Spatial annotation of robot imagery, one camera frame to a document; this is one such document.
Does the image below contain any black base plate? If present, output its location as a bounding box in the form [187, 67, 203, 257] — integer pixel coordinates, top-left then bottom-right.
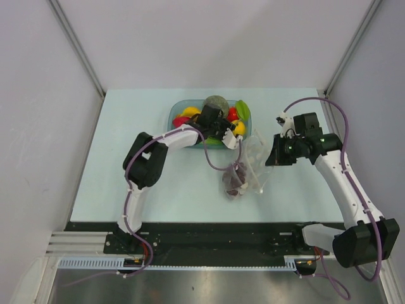
[65, 221, 346, 267]

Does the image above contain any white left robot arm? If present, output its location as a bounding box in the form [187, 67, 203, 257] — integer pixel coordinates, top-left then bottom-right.
[117, 105, 243, 253]

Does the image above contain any right aluminium frame post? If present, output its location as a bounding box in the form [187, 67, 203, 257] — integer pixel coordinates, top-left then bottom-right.
[323, 0, 384, 98]

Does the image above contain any left aluminium frame post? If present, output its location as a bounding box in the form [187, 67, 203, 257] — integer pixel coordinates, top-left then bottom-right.
[46, 0, 106, 99]

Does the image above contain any green bitter gourd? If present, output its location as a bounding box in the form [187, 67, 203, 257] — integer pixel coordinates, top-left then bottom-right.
[204, 137, 223, 146]

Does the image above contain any clear patterned zip bag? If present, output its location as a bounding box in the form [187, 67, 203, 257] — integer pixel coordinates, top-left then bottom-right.
[231, 129, 273, 194]

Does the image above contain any orange fruit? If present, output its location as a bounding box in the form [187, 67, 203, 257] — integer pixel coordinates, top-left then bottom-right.
[232, 120, 246, 137]

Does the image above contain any teal plastic fruit bowl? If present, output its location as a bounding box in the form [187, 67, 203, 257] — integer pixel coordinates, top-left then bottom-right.
[167, 99, 252, 149]

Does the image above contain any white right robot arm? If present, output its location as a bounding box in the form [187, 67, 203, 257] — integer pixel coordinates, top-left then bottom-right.
[265, 112, 400, 268]

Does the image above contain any red pepper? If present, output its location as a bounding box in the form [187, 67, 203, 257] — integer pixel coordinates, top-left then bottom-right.
[227, 107, 239, 122]

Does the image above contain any pink dragon fruit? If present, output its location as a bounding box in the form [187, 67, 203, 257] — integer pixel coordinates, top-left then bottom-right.
[172, 117, 190, 128]

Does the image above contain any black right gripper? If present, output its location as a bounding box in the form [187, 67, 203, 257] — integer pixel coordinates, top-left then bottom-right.
[266, 133, 305, 166]

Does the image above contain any purple grape bunch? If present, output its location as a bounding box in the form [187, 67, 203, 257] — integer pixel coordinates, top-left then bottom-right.
[221, 162, 249, 200]

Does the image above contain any white slotted cable duct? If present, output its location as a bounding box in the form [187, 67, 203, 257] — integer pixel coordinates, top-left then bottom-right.
[56, 255, 317, 272]

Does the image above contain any green netted melon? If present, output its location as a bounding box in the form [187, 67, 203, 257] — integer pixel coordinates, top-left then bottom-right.
[202, 95, 230, 117]

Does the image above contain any yellow banana bunch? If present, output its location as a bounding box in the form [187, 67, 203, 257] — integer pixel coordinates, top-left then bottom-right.
[177, 106, 201, 118]

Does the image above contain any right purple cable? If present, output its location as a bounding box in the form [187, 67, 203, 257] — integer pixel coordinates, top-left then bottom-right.
[283, 96, 385, 300]

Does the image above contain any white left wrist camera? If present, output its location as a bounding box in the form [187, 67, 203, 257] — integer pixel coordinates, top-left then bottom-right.
[221, 128, 243, 150]

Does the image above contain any green leaf vegetable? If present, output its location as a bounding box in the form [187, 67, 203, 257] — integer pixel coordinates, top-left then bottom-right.
[235, 100, 251, 121]

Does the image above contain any aluminium frame post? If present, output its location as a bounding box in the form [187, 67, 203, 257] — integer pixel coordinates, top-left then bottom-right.
[46, 0, 106, 99]
[323, 0, 384, 98]

